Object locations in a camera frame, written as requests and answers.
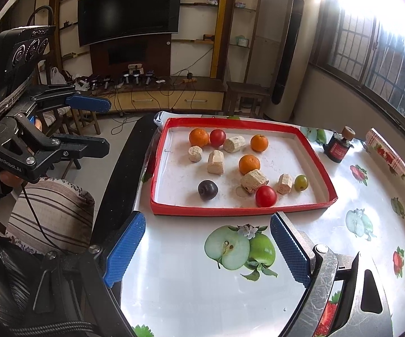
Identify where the large red tomato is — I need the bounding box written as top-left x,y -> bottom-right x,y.
255,186 -> 278,208

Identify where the yellow-green plum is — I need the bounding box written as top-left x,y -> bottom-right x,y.
294,174 -> 309,192

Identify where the beige cork block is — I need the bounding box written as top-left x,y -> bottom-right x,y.
241,169 -> 269,194

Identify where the orange mandarin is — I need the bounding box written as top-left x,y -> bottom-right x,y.
238,154 -> 260,175
250,135 -> 269,153
189,128 -> 210,148

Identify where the small red tomato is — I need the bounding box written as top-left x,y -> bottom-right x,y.
209,129 -> 226,148

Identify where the fruit print tablecloth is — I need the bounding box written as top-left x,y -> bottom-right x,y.
117,110 -> 405,337

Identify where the small beige cork piece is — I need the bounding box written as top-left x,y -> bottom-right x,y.
276,174 -> 293,195

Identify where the wooden tv cabinet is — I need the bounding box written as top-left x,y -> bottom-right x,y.
85,76 -> 227,113

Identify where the black television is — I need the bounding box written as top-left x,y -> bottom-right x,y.
77,0 -> 180,46

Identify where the dark jar with cork lid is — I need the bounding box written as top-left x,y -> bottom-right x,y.
323,126 -> 356,163

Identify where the dark purple plum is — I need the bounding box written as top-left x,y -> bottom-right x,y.
198,179 -> 218,201

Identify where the small round cork piece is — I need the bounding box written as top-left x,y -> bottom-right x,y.
188,145 -> 203,163

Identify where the red rimmed white tray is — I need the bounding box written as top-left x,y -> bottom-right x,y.
151,117 -> 338,217

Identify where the large beige cork chunk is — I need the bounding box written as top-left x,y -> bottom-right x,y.
207,150 -> 225,175

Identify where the beige cork cylinder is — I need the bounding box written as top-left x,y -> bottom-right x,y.
223,135 -> 246,153

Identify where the wooden stool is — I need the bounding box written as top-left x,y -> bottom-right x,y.
223,81 -> 271,119

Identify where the tall white air conditioner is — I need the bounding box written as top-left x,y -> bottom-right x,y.
264,0 -> 321,122

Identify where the window with grille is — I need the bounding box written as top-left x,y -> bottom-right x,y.
315,0 -> 405,132

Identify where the wooden wall shelf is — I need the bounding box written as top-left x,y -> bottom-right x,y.
169,0 -> 261,82

